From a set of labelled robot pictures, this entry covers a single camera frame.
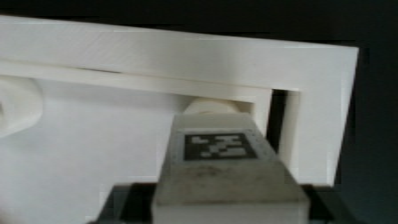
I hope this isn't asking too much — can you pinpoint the white front fence rail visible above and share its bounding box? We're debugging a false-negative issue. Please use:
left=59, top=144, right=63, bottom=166
left=0, top=15, right=359, bottom=185

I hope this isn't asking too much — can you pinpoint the white table leg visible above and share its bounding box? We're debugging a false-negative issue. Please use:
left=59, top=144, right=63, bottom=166
left=151, top=98, right=310, bottom=224

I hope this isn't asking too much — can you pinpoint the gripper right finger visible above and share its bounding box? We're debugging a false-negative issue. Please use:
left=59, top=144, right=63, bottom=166
left=303, top=184, right=368, bottom=224

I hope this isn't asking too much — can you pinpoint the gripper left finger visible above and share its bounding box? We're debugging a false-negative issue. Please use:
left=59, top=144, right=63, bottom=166
left=88, top=183, right=157, bottom=224

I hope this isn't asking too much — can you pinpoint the white square tabletop part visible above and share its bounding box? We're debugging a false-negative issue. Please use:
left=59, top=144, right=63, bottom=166
left=0, top=76, right=274, bottom=224

